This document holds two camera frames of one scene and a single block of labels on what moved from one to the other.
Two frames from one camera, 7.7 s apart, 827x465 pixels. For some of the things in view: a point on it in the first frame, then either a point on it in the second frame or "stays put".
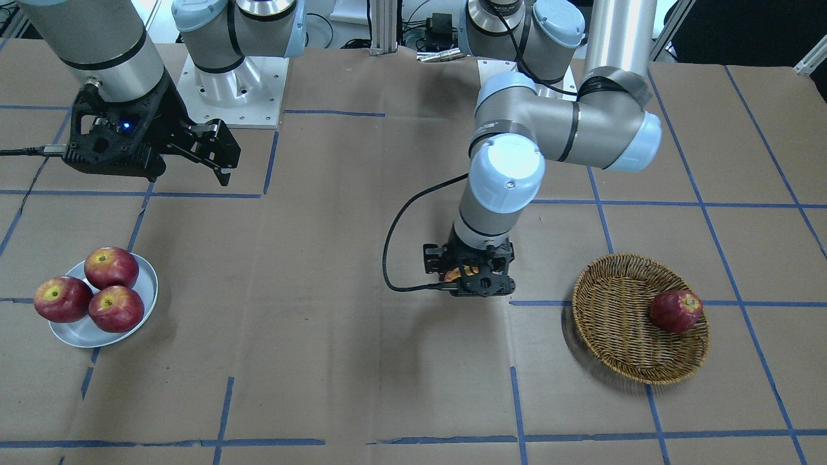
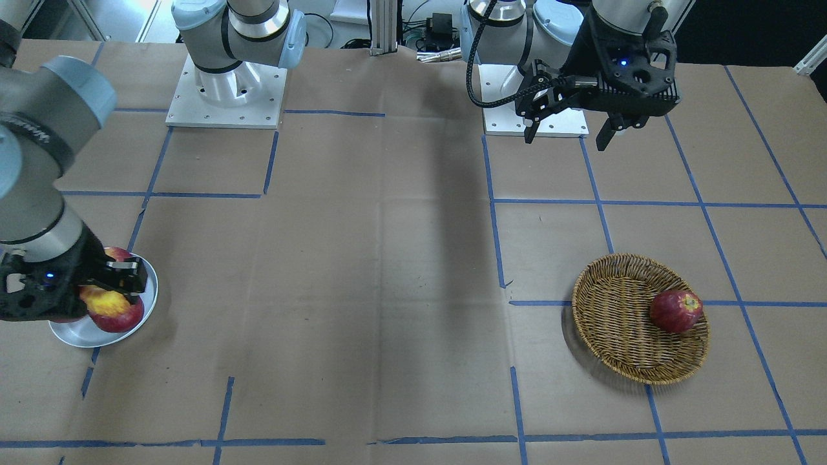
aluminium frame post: x=384 y=14 stays put
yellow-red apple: x=455 y=273 → x=109 y=308
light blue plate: x=84 y=333 stays put
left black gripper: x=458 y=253 → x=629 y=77
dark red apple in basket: x=675 y=310 stays put
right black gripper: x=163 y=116 → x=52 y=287
